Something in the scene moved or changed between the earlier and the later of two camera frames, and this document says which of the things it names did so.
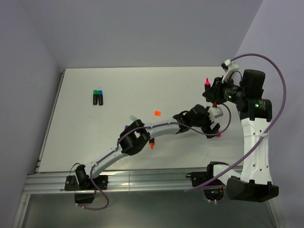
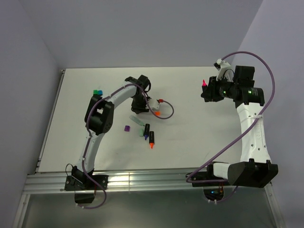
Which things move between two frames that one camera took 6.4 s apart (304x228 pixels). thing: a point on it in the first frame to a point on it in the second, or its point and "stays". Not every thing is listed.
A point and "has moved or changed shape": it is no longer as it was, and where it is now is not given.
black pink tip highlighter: [207, 85] has moved or changed shape
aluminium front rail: [149, 179] stays
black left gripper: [207, 130] to [137, 109]
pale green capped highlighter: [133, 118] stays
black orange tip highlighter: [151, 142] stays
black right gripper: [216, 88] stays
